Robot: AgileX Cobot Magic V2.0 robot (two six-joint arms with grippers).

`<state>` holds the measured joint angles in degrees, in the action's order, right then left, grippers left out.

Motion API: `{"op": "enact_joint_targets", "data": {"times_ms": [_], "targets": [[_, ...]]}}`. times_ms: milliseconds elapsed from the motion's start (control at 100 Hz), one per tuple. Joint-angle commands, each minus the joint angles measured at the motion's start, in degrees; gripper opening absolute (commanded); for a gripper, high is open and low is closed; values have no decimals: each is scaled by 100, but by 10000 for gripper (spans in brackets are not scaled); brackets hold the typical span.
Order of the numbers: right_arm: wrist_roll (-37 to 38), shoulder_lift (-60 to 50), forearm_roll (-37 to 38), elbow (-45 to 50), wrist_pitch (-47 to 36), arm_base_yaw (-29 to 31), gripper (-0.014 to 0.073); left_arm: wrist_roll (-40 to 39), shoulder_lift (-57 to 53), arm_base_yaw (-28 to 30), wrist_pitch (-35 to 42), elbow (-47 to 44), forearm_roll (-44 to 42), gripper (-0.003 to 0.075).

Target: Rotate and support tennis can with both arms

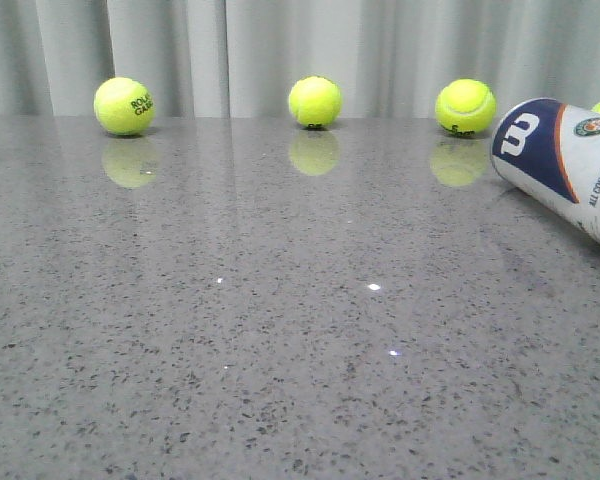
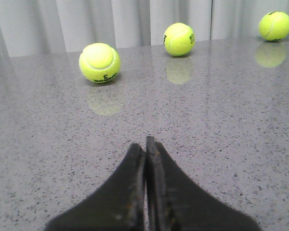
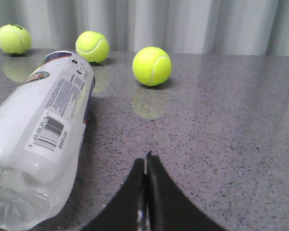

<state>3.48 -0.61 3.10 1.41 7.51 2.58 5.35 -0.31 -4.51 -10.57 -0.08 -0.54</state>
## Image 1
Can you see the white blue tennis ball can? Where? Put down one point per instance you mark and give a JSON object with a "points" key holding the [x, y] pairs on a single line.
{"points": [[551, 151]]}

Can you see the middle yellow tennis ball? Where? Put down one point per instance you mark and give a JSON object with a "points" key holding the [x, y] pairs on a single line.
{"points": [[315, 101]]}

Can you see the left yellow tennis ball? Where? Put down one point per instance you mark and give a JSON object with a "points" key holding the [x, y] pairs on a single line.
{"points": [[123, 106]]}

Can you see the grey white curtain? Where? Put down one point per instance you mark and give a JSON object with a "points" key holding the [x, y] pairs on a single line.
{"points": [[240, 58]]}

